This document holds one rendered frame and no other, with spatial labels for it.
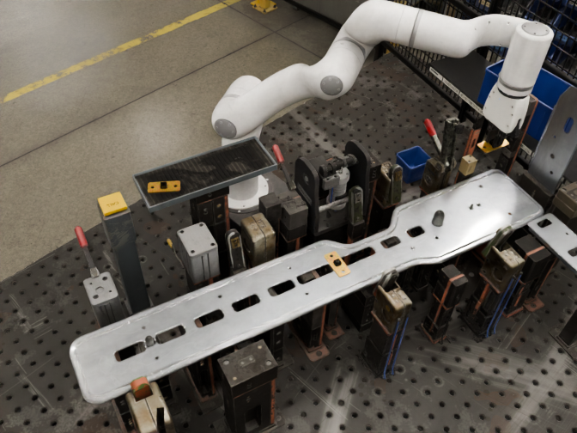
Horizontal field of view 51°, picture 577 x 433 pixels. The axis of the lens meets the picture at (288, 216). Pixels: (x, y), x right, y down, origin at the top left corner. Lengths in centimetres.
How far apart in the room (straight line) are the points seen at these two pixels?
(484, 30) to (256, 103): 64
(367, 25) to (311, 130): 106
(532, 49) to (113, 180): 243
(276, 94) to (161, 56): 264
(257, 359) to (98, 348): 38
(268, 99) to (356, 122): 90
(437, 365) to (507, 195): 56
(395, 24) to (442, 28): 11
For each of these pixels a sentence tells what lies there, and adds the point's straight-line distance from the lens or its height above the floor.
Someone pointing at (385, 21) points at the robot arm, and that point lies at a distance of 152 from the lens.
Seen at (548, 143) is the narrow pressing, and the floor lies 114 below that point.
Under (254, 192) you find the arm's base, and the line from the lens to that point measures 208.
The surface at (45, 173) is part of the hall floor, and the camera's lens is 355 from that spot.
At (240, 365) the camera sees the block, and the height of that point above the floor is 103.
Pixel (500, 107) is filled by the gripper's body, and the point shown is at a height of 138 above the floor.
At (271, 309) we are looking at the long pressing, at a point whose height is 100.
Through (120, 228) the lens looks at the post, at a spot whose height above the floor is 109.
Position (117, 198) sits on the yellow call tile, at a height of 116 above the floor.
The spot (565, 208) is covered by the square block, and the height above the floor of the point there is 102.
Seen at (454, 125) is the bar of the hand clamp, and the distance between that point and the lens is 181.
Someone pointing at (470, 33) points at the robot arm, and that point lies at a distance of 152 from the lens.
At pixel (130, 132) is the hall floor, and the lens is 369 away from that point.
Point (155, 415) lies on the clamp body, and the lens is 137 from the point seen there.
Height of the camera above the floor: 229
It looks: 47 degrees down
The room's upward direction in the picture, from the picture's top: 2 degrees clockwise
